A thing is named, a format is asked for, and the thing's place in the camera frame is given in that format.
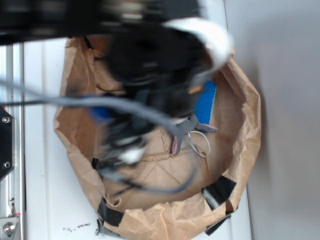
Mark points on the brown paper bag tray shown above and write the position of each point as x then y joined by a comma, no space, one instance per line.
226,159

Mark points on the aluminium frame rail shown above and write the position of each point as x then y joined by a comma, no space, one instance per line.
12,188

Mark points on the black metal bracket plate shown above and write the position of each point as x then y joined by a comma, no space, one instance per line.
6,143

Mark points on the blue sponge block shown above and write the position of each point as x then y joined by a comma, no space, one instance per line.
205,103

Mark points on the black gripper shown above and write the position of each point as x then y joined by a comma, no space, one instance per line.
165,102

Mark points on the gray plush animal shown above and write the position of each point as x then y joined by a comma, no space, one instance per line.
191,125

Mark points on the white plastic table tray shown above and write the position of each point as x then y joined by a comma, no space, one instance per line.
56,207

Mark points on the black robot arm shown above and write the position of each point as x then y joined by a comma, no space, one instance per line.
160,65

